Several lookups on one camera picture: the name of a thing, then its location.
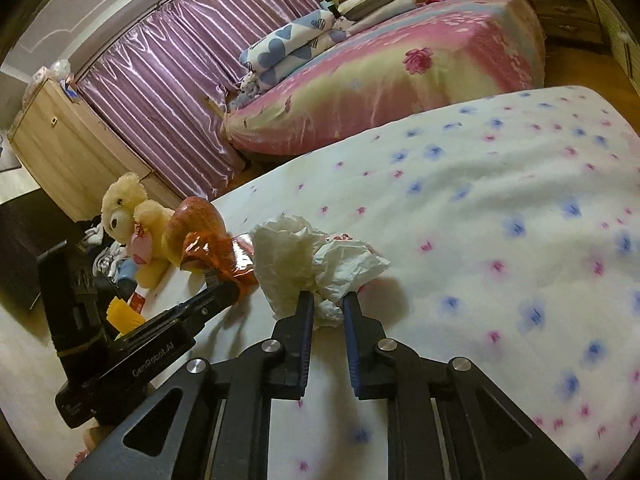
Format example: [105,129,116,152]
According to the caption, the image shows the wooden nightstand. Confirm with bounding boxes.
[529,0,607,47]

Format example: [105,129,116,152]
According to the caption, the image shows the orange foil wrapper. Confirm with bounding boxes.
[180,230,260,302]

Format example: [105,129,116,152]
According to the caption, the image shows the white floral blanket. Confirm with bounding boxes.
[142,85,640,480]

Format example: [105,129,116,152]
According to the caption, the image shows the white tissue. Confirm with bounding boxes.
[249,213,392,332]

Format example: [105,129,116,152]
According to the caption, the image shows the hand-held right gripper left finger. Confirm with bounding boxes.
[67,290,316,480]

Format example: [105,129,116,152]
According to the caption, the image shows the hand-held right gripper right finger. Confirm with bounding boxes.
[342,292,587,480]

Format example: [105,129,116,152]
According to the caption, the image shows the bed with pink floral sheet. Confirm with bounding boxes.
[222,0,547,157]

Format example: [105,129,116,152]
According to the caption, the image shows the cream plush bear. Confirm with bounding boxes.
[100,172,175,290]

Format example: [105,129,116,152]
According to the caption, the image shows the clear plastic bag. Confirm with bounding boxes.
[49,59,75,88]

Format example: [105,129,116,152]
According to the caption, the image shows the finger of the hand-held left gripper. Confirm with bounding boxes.
[162,265,241,335]

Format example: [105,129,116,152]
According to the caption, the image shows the red yellow apple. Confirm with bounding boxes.
[161,196,227,267]

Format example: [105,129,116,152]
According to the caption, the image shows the purple satin curtains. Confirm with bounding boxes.
[74,0,332,202]

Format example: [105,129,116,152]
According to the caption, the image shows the blue heart print quilt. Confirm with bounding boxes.
[238,6,352,87]

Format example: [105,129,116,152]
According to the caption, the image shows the light wooden cabinet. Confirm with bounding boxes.
[7,76,173,224]

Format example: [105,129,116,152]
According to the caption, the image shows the pile of clothes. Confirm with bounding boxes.
[81,219,138,288]

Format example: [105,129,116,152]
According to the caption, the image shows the yellow ridged packet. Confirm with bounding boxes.
[106,296,147,335]

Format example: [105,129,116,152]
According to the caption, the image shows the striped white pillows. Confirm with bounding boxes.
[339,0,418,27]

